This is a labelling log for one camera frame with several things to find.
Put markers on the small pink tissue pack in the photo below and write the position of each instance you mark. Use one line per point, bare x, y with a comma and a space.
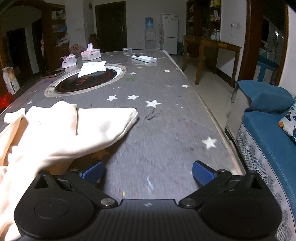
69, 61

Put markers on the black smartphone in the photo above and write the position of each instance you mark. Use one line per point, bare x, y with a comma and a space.
53, 73

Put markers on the white tissue paper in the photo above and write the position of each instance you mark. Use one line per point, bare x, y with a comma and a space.
92, 67

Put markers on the dark wooden side table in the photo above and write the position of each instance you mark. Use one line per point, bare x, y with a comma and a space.
208, 55

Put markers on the round induction cooktop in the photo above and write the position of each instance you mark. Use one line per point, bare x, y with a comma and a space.
71, 84

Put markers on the small clear plastic box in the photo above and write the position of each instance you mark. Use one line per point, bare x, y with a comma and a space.
127, 49

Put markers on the cream sweatshirt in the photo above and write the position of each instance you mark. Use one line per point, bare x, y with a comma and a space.
50, 139

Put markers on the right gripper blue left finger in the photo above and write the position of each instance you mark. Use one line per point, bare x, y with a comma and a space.
93, 173

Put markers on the red plastic stool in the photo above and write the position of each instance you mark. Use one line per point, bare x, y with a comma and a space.
6, 100

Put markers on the electric fan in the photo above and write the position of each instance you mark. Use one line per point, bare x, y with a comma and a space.
76, 50

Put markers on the white paper bag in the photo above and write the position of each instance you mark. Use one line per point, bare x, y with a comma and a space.
10, 80

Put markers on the water dispenser with blue bottle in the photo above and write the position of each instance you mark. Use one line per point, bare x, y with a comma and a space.
150, 34

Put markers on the white remote control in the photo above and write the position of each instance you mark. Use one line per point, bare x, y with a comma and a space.
145, 59

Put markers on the pink tissue box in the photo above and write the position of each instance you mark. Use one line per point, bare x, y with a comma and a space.
90, 53

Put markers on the blue sofa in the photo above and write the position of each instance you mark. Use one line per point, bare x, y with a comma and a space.
265, 147

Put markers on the white refrigerator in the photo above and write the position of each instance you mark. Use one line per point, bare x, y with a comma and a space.
169, 26

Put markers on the butterfly print pillow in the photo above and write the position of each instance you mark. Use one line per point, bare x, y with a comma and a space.
288, 122

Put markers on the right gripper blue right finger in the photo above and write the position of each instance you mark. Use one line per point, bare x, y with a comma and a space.
203, 173

